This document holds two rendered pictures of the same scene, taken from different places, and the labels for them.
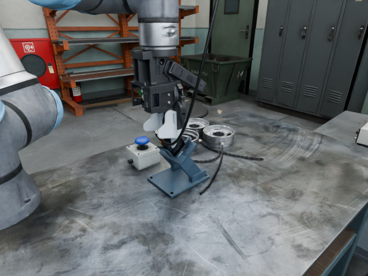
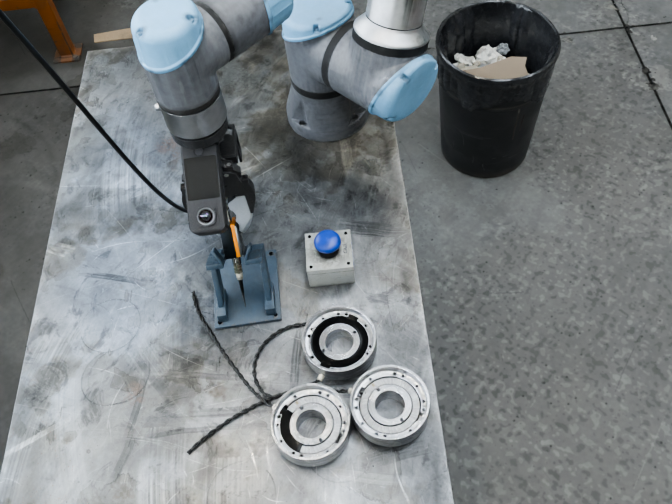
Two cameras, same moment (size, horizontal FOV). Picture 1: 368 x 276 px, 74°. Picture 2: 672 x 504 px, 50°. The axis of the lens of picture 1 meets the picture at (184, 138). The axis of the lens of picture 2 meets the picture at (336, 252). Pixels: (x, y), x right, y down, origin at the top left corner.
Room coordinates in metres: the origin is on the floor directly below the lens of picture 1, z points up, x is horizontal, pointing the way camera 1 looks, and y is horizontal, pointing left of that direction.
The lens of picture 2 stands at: (1.04, -0.34, 1.72)
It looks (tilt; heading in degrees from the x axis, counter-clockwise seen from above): 55 degrees down; 131
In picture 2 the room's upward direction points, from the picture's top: 8 degrees counter-clockwise
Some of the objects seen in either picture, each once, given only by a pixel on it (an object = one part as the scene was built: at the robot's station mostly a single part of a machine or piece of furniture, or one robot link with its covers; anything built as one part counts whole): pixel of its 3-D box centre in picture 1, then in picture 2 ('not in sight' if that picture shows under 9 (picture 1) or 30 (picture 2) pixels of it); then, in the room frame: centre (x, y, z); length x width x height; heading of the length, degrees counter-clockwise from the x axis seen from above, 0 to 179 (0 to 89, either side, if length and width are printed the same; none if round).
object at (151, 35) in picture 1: (160, 36); (190, 108); (0.50, 0.05, 1.14); 0.08 x 0.08 x 0.05
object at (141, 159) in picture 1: (141, 154); (329, 254); (0.62, 0.12, 0.82); 0.08 x 0.07 x 0.05; 128
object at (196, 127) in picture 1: (194, 127); (390, 407); (0.82, -0.04, 0.82); 0.10 x 0.10 x 0.04
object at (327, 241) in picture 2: (142, 145); (328, 248); (0.62, 0.12, 0.85); 0.04 x 0.04 x 0.05
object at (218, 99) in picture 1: (212, 78); not in sight; (4.21, -0.49, 0.35); 1.04 x 0.74 x 0.70; 38
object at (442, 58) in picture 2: not in sight; (490, 96); (0.41, 1.15, 0.21); 0.34 x 0.34 x 0.43
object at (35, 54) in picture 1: (47, 74); not in sight; (3.72, 2.03, 0.50); 0.91 x 0.24 x 1.00; 128
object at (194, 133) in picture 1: (182, 141); (339, 344); (0.71, 0.00, 0.82); 0.10 x 0.10 x 0.04
